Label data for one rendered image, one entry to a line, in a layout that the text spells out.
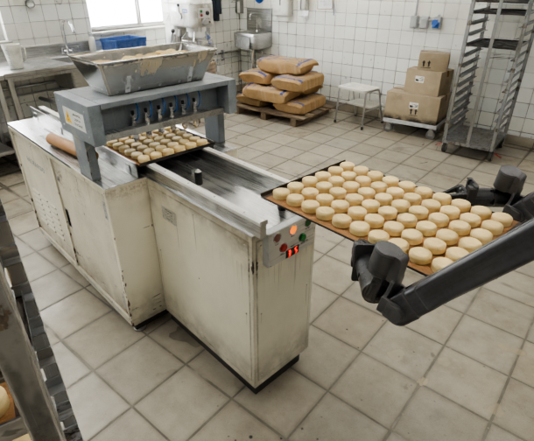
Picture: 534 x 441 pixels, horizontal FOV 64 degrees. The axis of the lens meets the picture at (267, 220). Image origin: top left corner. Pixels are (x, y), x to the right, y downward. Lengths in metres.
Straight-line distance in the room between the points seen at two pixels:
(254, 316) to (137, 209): 0.73
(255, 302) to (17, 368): 1.18
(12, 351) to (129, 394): 1.64
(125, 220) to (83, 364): 0.74
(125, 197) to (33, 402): 1.46
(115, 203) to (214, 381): 0.91
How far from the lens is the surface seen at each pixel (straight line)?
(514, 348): 2.53
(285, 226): 1.51
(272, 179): 1.74
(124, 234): 2.01
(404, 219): 1.18
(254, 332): 1.72
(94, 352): 2.36
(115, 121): 1.93
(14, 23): 5.22
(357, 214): 1.17
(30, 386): 0.55
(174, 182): 1.77
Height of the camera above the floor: 1.60
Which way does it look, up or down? 30 degrees down
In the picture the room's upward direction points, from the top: straight up
